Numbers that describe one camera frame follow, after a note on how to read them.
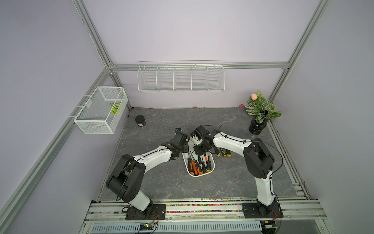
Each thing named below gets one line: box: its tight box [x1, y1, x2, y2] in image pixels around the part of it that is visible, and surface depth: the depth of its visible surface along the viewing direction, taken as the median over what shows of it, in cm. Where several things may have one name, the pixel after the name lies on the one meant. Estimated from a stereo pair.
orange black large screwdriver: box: [187, 157, 204, 176], surface depth 86 cm
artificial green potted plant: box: [246, 90, 282, 136], surface depth 90 cm
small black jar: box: [134, 115, 147, 127], surface depth 111 cm
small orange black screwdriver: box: [205, 156, 212, 172], surface depth 88 cm
